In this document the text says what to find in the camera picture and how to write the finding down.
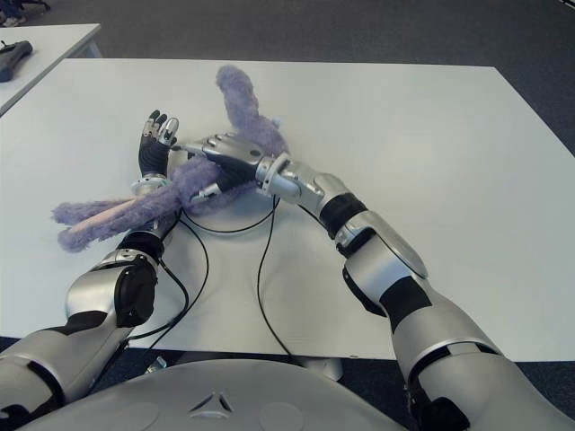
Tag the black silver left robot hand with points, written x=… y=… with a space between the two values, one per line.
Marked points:
x=153 y=155

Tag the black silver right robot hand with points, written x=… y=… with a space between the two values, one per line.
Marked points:
x=238 y=155

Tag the grey robot torso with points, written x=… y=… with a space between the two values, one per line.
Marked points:
x=224 y=395

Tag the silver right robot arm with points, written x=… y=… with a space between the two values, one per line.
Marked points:
x=386 y=260

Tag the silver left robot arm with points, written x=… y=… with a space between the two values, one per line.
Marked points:
x=90 y=292

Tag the metal table clamp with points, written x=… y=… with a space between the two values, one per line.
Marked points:
x=155 y=364

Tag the black handheld controller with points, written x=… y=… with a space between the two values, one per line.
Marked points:
x=13 y=58

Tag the white sneakers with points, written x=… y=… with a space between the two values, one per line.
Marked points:
x=11 y=20

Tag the grey table leg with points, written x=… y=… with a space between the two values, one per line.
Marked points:
x=330 y=369

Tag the white plate black rim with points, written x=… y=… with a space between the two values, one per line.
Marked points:
x=233 y=215

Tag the white side table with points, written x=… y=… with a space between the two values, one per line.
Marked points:
x=54 y=45

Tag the purple plush bunny doll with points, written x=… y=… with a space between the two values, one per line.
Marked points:
x=148 y=211

